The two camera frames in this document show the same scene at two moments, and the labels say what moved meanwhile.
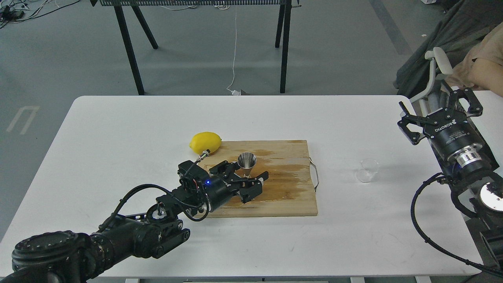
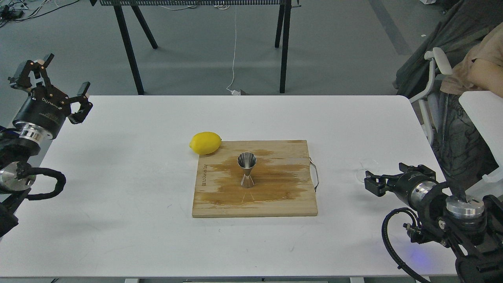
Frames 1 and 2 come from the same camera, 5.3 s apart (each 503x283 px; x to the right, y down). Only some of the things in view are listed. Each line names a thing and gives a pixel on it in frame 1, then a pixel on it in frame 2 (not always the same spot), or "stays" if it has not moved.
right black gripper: (450, 130) → (410, 187)
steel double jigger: (246, 160) stays
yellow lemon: (200, 142) stays
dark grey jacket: (462, 23) stays
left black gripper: (218, 188) → (46, 109)
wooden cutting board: (288, 191) stays
